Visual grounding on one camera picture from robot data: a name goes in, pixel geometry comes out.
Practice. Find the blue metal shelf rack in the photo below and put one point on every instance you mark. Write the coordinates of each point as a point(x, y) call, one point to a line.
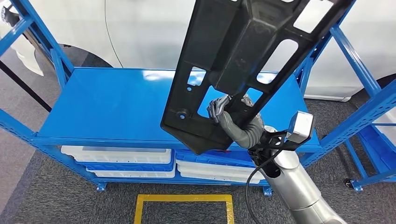
point(108, 108)

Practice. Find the white car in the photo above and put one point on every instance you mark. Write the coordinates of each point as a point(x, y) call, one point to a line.
point(148, 31)

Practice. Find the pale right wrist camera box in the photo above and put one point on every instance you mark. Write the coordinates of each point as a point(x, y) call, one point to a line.
point(300, 126)

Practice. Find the yellow floor tape square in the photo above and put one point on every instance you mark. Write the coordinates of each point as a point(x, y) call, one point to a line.
point(185, 198)

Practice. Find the blue wheeled shelf rack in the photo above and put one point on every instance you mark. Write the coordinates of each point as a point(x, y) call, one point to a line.
point(356, 160)

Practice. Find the large white plastic bin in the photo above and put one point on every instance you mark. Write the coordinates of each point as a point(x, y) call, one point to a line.
point(386, 123)

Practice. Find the white car body panel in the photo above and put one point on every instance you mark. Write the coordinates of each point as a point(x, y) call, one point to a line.
point(24, 52)

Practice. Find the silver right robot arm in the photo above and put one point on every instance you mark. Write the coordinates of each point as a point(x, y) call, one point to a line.
point(297, 185)

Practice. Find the black plastic frame part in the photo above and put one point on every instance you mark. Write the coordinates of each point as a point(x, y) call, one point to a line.
point(247, 46)

